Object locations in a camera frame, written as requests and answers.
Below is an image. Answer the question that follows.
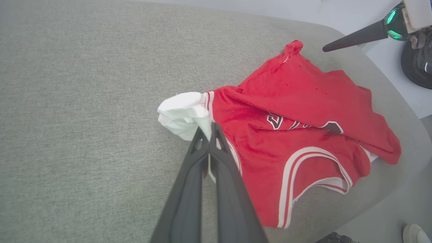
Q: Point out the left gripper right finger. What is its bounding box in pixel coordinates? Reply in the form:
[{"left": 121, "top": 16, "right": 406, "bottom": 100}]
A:
[{"left": 210, "top": 122, "right": 269, "bottom": 243}]

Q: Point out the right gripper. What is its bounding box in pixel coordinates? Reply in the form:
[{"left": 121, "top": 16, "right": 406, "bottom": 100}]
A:
[{"left": 322, "top": 0, "right": 432, "bottom": 53}]

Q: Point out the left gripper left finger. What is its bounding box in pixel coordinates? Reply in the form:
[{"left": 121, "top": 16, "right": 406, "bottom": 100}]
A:
[{"left": 150, "top": 127, "right": 210, "bottom": 243}]

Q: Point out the red and white basketball jersey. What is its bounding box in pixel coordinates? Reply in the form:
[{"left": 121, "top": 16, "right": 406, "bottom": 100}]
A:
[{"left": 157, "top": 40, "right": 402, "bottom": 229}]

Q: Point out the grey fabric table pad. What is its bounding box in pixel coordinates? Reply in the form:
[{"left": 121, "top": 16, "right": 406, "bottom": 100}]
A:
[{"left": 0, "top": 0, "right": 432, "bottom": 243}]

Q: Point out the white shoe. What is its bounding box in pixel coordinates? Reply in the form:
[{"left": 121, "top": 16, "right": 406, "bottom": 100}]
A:
[{"left": 402, "top": 223, "right": 432, "bottom": 243}]

